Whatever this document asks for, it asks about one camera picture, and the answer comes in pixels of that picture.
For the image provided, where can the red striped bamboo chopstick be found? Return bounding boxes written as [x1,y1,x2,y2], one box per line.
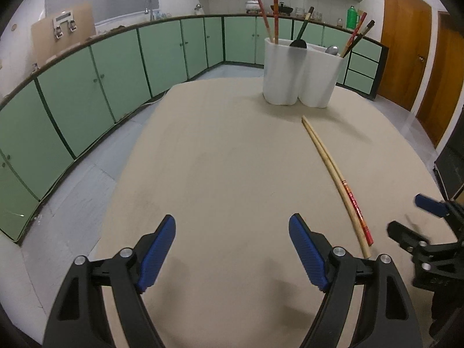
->
[302,115,375,246]

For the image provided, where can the tan bamboo chopstick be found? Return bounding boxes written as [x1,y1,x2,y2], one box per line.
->
[301,116,371,260]

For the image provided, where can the silver metal spoon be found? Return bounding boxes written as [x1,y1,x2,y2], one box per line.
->
[325,46,339,56]

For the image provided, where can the black plastic spoon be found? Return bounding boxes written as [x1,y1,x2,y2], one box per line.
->
[289,6,315,49]

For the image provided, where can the red orange patterned chopstick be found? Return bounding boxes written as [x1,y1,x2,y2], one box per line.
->
[257,0,274,42]

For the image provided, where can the black chopstick silver band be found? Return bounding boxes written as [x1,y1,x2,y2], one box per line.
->
[341,20,375,58]

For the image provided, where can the red orange star chopstick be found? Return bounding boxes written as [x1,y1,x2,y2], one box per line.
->
[273,0,279,45]

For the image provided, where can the green lower kitchen cabinets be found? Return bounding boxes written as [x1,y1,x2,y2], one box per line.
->
[0,13,389,245]

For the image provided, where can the silver kitchen faucet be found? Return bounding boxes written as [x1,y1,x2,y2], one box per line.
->
[145,0,154,22]

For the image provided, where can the black appliance panel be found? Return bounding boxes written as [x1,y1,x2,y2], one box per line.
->
[434,113,464,200]

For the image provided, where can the brown wooden door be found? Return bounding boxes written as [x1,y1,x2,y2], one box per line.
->
[378,0,432,111]
[416,12,463,147]

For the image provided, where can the white double utensil holder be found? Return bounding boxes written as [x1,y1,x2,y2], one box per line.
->
[263,39,344,108]

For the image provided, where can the green thermos flask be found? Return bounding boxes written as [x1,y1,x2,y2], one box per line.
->
[346,6,359,30]

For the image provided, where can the black wok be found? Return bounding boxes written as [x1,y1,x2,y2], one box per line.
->
[277,2,293,17]

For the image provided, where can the white cooking pot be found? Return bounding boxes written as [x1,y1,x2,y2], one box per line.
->
[245,0,261,14]

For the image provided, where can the brown cardboard board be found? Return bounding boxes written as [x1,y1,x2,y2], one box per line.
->
[31,2,96,68]

